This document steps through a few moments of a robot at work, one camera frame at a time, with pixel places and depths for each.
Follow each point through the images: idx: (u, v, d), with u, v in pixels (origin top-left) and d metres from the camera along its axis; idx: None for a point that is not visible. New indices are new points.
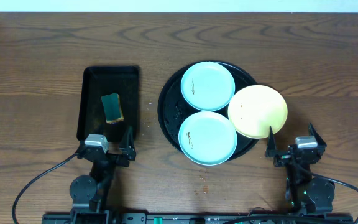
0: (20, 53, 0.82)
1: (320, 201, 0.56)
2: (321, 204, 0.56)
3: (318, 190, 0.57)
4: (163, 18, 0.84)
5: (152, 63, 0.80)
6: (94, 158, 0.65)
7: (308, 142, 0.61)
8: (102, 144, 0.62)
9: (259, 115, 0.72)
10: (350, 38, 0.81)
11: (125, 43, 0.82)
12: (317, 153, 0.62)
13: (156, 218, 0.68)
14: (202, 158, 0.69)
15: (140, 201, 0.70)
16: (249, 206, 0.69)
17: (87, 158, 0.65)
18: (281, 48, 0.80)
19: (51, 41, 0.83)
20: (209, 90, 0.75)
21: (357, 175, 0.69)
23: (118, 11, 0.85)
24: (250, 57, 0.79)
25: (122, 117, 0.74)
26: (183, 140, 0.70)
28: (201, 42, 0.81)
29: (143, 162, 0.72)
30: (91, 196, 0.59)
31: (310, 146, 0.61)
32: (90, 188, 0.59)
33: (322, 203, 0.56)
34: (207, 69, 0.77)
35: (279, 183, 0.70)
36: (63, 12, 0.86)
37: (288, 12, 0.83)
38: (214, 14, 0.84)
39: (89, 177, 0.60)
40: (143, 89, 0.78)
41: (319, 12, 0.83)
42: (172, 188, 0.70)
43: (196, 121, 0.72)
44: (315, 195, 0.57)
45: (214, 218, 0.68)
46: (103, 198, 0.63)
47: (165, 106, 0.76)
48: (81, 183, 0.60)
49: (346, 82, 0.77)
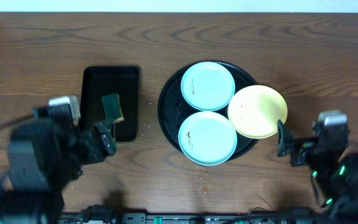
0: (19, 53, 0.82)
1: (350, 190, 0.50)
2: None
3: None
4: (163, 18, 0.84)
5: (152, 63, 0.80)
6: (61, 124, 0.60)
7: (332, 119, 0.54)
8: (68, 101, 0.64)
9: (259, 114, 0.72)
10: (350, 38, 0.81)
11: (125, 43, 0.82)
12: (345, 130, 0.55)
13: (156, 218, 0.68)
14: (201, 158, 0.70)
15: (140, 201, 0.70)
16: (249, 206, 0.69)
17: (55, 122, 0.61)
18: (281, 48, 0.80)
19: (51, 41, 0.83)
20: (209, 89, 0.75)
21: None
23: (118, 11, 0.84)
24: (250, 57, 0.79)
25: (122, 117, 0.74)
26: (183, 140, 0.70)
28: (201, 42, 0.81)
29: (143, 162, 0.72)
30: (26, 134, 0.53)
31: (338, 121, 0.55)
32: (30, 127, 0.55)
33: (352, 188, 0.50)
34: (207, 69, 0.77)
35: (279, 183, 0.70)
36: (63, 12, 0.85)
37: (288, 12, 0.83)
38: (213, 14, 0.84)
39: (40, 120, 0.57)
40: (143, 89, 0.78)
41: (320, 12, 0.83)
42: (172, 188, 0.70)
43: (196, 120, 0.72)
44: None
45: (214, 218, 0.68)
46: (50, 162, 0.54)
47: (165, 106, 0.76)
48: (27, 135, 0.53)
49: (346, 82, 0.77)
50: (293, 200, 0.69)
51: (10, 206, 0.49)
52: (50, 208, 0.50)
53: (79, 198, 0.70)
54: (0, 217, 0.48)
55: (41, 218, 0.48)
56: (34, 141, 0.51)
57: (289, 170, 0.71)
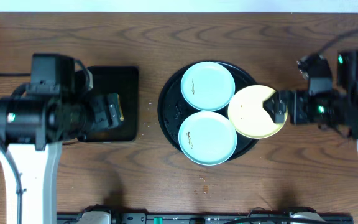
0: (20, 53, 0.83)
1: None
2: None
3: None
4: (163, 18, 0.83)
5: (152, 63, 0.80)
6: (81, 83, 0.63)
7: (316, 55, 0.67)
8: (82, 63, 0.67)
9: (260, 115, 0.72)
10: (350, 38, 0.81)
11: (125, 43, 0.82)
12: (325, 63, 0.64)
13: (156, 218, 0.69)
14: (201, 157, 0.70)
15: (140, 201, 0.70)
16: (249, 206, 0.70)
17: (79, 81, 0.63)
18: (280, 49, 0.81)
19: (52, 41, 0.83)
20: (209, 89, 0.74)
21: (355, 175, 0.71)
23: (118, 11, 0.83)
24: (250, 58, 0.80)
25: (122, 117, 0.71)
26: (183, 140, 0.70)
28: (201, 42, 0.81)
29: (143, 162, 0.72)
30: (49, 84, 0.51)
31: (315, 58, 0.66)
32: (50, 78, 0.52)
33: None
34: (208, 68, 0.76)
35: (279, 183, 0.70)
36: (61, 12, 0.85)
37: (289, 12, 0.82)
38: (214, 14, 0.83)
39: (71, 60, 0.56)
40: (143, 89, 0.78)
41: (321, 12, 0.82)
42: (172, 188, 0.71)
43: (196, 120, 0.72)
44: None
45: (214, 218, 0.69)
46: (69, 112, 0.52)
47: (165, 106, 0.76)
48: (46, 63, 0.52)
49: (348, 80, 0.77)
50: (292, 200, 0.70)
51: (21, 98, 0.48)
52: (55, 133, 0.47)
53: (79, 198, 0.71)
54: (12, 109, 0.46)
55: (48, 137, 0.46)
56: (57, 59, 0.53)
57: (289, 170, 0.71)
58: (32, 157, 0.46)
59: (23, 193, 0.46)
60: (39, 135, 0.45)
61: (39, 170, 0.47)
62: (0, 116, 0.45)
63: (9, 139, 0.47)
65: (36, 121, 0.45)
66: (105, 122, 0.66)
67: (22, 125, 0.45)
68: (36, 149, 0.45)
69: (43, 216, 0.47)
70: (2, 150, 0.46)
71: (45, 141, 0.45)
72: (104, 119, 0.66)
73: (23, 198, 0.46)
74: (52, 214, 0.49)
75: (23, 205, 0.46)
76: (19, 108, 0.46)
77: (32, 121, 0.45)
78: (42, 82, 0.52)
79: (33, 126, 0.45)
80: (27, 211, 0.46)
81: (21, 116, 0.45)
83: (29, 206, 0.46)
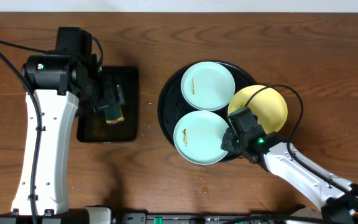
0: (18, 52, 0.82)
1: (251, 134, 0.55)
2: (247, 124, 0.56)
3: (250, 119, 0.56)
4: (163, 18, 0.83)
5: (152, 63, 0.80)
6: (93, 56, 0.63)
7: (251, 87, 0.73)
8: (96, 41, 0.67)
9: (263, 111, 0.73)
10: (350, 38, 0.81)
11: (125, 43, 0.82)
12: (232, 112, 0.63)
13: (156, 218, 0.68)
14: (195, 156, 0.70)
15: (140, 201, 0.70)
16: (249, 206, 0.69)
17: (96, 58, 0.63)
18: (281, 48, 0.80)
19: (51, 40, 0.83)
20: (209, 90, 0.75)
21: (357, 175, 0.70)
23: (119, 11, 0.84)
24: (250, 58, 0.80)
25: (122, 117, 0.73)
26: (177, 137, 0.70)
28: (201, 42, 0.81)
29: (143, 162, 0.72)
30: (68, 48, 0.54)
31: None
32: (71, 42, 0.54)
33: (252, 135, 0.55)
34: (207, 70, 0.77)
35: (279, 183, 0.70)
36: (63, 12, 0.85)
37: (289, 12, 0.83)
38: (214, 14, 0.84)
39: (91, 37, 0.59)
40: (143, 89, 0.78)
41: (320, 13, 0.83)
42: (172, 188, 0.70)
43: (193, 119, 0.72)
44: (247, 126, 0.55)
45: (214, 218, 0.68)
46: (86, 81, 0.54)
47: (165, 106, 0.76)
48: (69, 33, 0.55)
49: (343, 88, 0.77)
50: (293, 200, 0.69)
51: (46, 55, 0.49)
52: (74, 87, 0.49)
53: (79, 199, 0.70)
54: (41, 62, 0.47)
55: (70, 88, 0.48)
56: (79, 30, 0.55)
57: None
58: (53, 100, 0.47)
59: (42, 131, 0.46)
60: (61, 84, 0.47)
61: (58, 111, 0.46)
62: (31, 66, 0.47)
63: (35, 87, 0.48)
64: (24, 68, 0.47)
65: (60, 73, 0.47)
66: (112, 99, 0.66)
67: (50, 77, 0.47)
68: (58, 94, 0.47)
69: (56, 156, 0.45)
70: (27, 91, 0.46)
71: (67, 88, 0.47)
72: (112, 96, 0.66)
73: (41, 135, 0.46)
74: (64, 158, 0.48)
75: (41, 142, 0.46)
76: (48, 60, 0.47)
77: (56, 73, 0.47)
78: (64, 49, 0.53)
79: (58, 79, 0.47)
80: (43, 147, 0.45)
81: (48, 70, 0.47)
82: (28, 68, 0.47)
83: (46, 143, 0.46)
